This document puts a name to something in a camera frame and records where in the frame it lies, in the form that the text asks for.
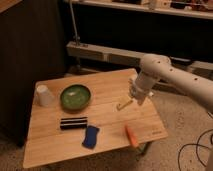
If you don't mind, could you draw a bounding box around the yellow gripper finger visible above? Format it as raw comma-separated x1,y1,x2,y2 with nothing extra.
137,97,146,106
116,99,133,110

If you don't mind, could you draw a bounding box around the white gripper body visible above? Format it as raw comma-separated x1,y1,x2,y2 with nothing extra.
129,81,153,100

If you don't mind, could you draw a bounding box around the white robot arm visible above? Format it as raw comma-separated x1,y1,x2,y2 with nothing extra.
128,54,213,114

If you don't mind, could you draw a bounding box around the white tube bottle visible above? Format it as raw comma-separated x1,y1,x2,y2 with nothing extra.
129,75,137,84

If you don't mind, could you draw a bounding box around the orange carrot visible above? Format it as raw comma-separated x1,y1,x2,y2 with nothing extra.
125,125,139,148

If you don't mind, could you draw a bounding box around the blue sponge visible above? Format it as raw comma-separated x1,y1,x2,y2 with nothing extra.
82,125,99,149

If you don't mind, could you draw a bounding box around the green bowl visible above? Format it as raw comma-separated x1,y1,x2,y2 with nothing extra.
60,84,91,110

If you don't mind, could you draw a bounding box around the black striped rectangular block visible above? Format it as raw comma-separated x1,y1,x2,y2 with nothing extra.
60,117,88,130

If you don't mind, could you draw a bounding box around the metal pole stand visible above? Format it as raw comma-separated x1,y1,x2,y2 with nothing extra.
69,0,87,47

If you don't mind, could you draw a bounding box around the white plastic cup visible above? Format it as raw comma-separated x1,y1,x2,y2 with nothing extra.
36,85,54,106

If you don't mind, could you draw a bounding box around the wooden shelf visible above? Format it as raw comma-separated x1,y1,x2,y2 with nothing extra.
63,0,213,20

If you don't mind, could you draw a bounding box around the grey baseboard rail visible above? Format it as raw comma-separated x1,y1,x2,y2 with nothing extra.
66,41,213,80

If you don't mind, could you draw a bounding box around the black floor cable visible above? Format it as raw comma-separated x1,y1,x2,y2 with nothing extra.
177,111,213,171

